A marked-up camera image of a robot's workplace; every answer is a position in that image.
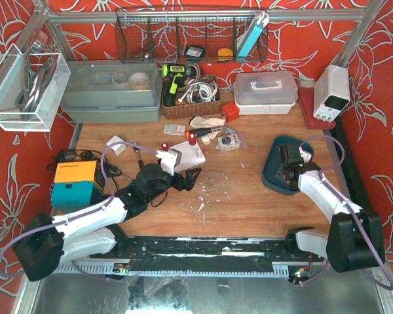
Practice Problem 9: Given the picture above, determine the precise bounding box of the white clear storage box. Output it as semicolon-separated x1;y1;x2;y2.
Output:
233;71;298;115

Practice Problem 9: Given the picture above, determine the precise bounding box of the beige work glove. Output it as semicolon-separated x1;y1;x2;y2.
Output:
189;116;226;145

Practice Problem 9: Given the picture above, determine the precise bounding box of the red book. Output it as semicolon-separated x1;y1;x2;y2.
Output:
298;88;336;130

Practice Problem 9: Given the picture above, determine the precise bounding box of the yellow teal device box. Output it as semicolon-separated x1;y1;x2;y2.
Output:
51;160;105;213

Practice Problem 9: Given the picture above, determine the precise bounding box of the white bench power supply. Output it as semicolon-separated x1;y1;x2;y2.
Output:
313;65;350;123

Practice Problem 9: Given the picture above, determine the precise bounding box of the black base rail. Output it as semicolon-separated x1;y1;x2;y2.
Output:
91;236;324;273

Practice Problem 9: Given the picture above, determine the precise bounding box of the teal plastic tray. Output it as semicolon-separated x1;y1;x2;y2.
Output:
261;135;314;196

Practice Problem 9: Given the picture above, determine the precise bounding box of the orange black screwdriver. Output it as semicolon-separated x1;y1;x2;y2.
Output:
185;126;224;138

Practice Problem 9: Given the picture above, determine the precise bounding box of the yellow tape measure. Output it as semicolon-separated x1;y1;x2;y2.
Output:
217;48;234;63

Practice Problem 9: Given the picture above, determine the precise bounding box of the blue white power bank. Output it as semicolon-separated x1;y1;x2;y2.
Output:
236;11;270;62

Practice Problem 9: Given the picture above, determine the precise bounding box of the green black cordless drill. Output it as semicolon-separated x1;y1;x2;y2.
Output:
161;63;200;107

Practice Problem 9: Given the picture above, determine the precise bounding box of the red handled ratchet wrench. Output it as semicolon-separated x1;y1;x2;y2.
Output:
133;142;144;170

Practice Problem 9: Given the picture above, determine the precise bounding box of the woven wicker basket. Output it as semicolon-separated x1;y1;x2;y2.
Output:
160;91;222;120

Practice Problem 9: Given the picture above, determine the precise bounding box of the clear acrylic wall bin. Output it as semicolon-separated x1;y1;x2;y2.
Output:
0;44;71;132

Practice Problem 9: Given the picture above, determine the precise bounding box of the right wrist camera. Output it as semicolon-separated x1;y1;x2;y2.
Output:
299;146;314;163

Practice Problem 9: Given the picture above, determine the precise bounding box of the white plug adapter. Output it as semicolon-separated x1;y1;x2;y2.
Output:
106;135;126;156

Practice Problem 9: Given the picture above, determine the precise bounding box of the black wire shelf basket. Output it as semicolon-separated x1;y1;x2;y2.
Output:
115;5;269;63

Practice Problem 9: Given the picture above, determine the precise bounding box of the white peg board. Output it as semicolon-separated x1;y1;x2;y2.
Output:
170;141;206;173

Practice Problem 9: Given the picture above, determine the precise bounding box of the black tape measure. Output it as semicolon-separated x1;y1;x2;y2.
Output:
184;45;206;63

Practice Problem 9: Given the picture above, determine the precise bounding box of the small white metal bracket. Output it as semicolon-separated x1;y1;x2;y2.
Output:
223;127;236;135

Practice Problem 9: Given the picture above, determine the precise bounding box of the clear drill bit case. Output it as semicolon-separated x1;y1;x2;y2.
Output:
163;124;186;136

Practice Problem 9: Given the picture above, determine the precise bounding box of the white coiled cable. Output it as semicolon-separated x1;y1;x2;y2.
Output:
179;82;219;104

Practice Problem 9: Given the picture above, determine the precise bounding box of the orange cube adapter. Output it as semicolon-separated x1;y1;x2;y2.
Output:
221;102;240;122

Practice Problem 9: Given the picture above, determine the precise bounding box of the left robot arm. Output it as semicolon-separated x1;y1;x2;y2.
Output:
12;164;201;282

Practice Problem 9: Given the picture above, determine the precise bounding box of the grey lidded storage box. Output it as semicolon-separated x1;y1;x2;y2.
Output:
61;60;162;124

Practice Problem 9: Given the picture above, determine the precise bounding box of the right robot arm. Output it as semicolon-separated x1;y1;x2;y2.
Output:
278;143;385;273

